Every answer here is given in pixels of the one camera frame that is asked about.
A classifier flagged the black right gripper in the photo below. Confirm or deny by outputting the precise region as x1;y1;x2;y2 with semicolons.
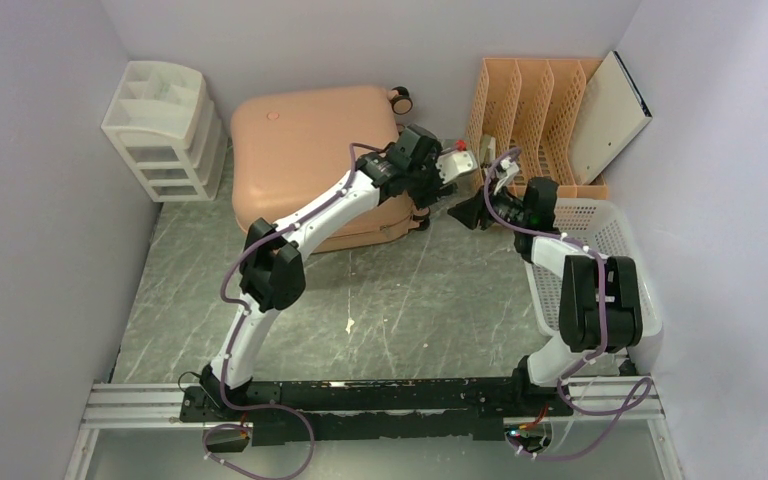
448;178;529;231

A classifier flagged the orange plastic file rack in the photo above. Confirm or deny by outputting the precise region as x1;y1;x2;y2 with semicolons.
466;57;609;231

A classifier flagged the white plastic mesh basket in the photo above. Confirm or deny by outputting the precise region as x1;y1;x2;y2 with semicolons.
523;198;664;338

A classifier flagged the pink hard-shell suitcase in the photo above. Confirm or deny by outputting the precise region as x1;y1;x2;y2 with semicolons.
230;85;398;231

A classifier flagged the white plastic drawer organizer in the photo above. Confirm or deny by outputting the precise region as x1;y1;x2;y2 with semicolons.
101;61;228;203

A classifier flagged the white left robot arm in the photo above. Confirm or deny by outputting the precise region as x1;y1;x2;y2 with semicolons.
200;125;449;420

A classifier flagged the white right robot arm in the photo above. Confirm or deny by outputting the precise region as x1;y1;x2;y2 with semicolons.
448;177;659;415

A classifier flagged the black suitcase wheel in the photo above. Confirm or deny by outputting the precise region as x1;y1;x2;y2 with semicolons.
386;86;414;116

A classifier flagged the white flat board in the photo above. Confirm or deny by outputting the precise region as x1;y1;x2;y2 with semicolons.
569;50;652;184

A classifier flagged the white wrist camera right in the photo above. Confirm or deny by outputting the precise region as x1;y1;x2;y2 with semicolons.
493;156;520;193

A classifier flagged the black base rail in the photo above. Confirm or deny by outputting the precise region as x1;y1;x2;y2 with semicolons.
179;374;572;446

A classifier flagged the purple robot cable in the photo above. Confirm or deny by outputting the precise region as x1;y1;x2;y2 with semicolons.
211;139;412;412

